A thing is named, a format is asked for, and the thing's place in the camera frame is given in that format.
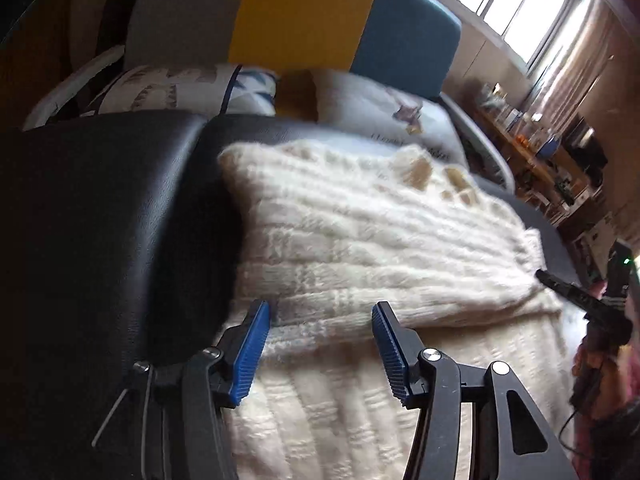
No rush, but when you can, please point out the cream knitted sweater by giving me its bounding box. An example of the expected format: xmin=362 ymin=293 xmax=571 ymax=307
xmin=218 ymin=141 xmax=570 ymax=479

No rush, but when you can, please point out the person right hand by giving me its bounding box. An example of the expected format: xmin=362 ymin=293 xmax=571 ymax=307
xmin=572 ymin=337 xmax=628 ymax=420

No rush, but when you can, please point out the wooden side table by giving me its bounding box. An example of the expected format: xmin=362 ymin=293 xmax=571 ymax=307
xmin=472 ymin=108 xmax=600 ymax=226

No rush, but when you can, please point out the blue bag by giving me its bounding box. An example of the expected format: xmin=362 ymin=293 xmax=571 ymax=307
xmin=536 ymin=136 xmax=561 ymax=160

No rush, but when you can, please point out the black monitor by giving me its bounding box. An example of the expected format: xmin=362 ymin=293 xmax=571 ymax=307
xmin=564 ymin=118 xmax=608 ymax=170

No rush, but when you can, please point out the jar with oranges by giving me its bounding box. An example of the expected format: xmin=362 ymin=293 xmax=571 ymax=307
xmin=514 ymin=125 xmax=533 ymax=148

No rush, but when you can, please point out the right beige curtain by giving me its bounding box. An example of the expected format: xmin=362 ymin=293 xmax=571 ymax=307
xmin=523 ymin=0 xmax=617 ymax=132

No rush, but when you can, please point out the deer print cushion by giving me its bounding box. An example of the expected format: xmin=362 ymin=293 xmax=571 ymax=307
xmin=311 ymin=70 xmax=468 ymax=167

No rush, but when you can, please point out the blue triangle pattern cushion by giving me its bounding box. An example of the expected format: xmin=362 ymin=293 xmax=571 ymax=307
xmin=87 ymin=64 xmax=279 ymax=118

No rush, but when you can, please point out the grey yellow blue armchair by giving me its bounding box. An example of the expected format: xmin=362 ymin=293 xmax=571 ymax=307
xmin=25 ymin=0 xmax=514 ymax=190

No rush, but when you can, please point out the black cable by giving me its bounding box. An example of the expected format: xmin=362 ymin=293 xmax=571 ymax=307
xmin=558 ymin=406 xmax=597 ymax=461

